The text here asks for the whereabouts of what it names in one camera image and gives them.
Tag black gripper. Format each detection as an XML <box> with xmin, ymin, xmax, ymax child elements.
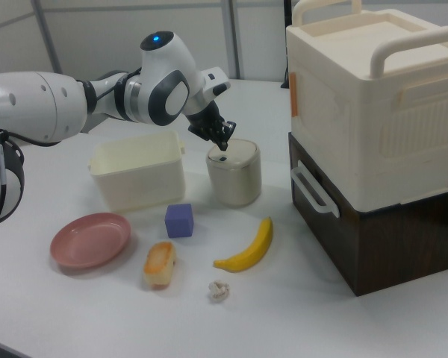
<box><xmin>187</xmin><ymin>101</ymin><xmax>238</xmax><ymax>151</ymax></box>

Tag white trash can with lid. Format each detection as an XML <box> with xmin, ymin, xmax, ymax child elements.
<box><xmin>205</xmin><ymin>138</ymin><xmax>263</xmax><ymax>207</ymax></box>

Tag orange tape strip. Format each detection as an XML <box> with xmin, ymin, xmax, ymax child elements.
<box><xmin>290</xmin><ymin>72</ymin><xmax>300</xmax><ymax>119</ymax></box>

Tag cream plastic storage bin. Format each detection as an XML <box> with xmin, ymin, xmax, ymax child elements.
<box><xmin>88</xmin><ymin>130</ymin><xmax>187</xmax><ymax>214</ymax></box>

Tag purple cube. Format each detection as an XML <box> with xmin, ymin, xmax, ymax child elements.
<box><xmin>164</xmin><ymin>203</ymin><xmax>195</xmax><ymax>239</ymax></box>

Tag black vertical pole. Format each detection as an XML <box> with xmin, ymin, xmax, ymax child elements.
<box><xmin>280</xmin><ymin>0</ymin><xmax>293</xmax><ymax>90</ymax></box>

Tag yellow banana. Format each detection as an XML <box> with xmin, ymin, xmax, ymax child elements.
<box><xmin>213</xmin><ymin>216</ymin><xmax>275</xmax><ymax>274</ymax></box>

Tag toasted bread loaf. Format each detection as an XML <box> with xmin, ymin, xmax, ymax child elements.
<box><xmin>143</xmin><ymin>241</ymin><xmax>177</xmax><ymax>291</ymax></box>

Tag cream plastic cabinet unit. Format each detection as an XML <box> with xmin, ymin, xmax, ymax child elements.
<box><xmin>285</xmin><ymin>0</ymin><xmax>448</xmax><ymax>222</ymax></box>

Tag crumpled white paper ball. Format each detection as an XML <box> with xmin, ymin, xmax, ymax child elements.
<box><xmin>208</xmin><ymin>280</ymin><xmax>231</xmax><ymax>304</ymax></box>

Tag pink plate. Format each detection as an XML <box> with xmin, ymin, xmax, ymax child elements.
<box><xmin>49</xmin><ymin>212</ymin><xmax>132</xmax><ymax>269</ymax></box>

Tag dark brown wooden drawer box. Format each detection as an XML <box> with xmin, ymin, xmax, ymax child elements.
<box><xmin>287</xmin><ymin>131</ymin><xmax>448</xmax><ymax>298</ymax></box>

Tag white drawer handle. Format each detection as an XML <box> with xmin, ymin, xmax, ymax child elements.
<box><xmin>290</xmin><ymin>160</ymin><xmax>340</xmax><ymax>219</ymax></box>

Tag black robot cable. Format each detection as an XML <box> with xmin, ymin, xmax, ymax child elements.
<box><xmin>0</xmin><ymin>118</ymin><xmax>25</xmax><ymax>251</ymax></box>

